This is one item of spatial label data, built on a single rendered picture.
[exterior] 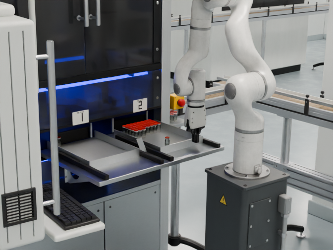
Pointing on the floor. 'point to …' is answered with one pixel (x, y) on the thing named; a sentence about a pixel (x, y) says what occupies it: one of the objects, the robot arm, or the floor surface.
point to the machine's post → (164, 115)
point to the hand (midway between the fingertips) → (195, 138)
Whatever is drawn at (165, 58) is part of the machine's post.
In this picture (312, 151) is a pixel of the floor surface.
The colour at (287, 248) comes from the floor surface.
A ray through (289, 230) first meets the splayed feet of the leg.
